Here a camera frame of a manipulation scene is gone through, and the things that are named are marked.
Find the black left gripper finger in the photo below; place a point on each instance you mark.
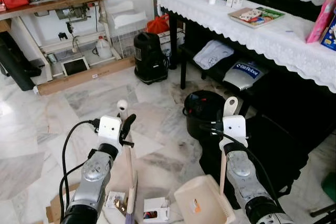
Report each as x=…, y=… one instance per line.
x=130, y=121

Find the beige plastic dustpan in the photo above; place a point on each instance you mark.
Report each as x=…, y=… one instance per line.
x=202, y=200

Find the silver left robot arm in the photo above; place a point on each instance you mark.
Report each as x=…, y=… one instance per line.
x=93, y=174

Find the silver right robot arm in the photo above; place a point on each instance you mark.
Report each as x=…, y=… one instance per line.
x=239, y=169

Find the small white printed packet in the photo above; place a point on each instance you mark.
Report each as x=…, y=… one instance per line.
x=113, y=199

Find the black canister vacuum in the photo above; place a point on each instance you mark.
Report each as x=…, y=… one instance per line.
x=149, y=56

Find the black plastic bucket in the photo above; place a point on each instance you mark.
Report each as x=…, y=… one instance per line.
x=202, y=108

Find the clear plastic jug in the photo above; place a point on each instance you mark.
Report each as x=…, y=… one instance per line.
x=104, y=50

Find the small white carton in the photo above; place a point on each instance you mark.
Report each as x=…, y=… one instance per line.
x=157, y=205

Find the white framed tablet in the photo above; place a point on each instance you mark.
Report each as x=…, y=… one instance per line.
x=75, y=66

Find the brown cardboard piece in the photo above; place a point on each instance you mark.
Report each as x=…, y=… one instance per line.
x=55, y=208

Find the orange red plastic bag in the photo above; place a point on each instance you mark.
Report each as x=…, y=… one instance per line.
x=157, y=24

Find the white printed cloth bag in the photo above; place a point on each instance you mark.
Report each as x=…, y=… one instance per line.
x=212, y=55

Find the green round container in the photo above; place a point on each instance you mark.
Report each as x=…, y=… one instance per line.
x=329, y=187

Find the silver bag with blue label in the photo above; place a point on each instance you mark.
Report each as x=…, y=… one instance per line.
x=244, y=74

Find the black long case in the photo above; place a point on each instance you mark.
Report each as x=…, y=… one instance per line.
x=16, y=61

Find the wooden top workbench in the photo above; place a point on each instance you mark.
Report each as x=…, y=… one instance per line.
x=63, y=1

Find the blue printed tissue pack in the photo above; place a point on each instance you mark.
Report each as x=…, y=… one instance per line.
x=331, y=35

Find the pink plastic package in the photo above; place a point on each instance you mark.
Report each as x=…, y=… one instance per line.
x=321, y=19

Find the colourful flat book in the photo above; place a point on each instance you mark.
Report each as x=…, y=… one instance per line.
x=257, y=17

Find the white lace tablecloth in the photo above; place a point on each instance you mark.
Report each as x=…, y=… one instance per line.
x=273, y=38

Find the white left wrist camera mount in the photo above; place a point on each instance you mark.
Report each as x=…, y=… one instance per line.
x=109, y=127

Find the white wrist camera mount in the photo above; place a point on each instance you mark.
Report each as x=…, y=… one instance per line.
x=109, y=127
x=234, y=127

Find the black table frame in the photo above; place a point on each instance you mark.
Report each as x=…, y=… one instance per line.
x=172, y=40

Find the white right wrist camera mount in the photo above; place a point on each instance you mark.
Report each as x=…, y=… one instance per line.
x=234, y=127

